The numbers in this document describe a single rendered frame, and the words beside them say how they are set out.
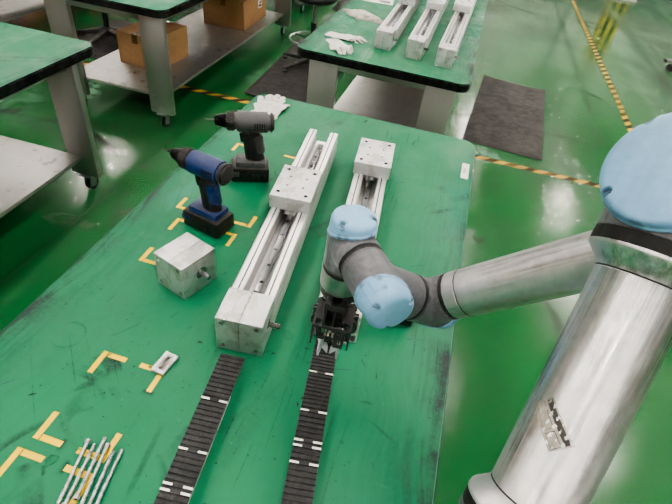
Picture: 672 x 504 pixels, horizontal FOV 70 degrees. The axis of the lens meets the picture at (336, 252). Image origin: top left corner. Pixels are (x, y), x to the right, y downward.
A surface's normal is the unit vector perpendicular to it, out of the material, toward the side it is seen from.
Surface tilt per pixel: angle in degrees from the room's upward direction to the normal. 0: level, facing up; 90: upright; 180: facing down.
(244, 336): 90
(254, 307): 0
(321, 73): 90
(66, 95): 90
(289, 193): 0
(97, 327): 0
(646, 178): 51
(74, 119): 90
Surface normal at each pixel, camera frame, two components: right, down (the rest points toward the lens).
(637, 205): -0.66, -0.37
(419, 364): 0.11, -0.75
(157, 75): -0.26, 0.61
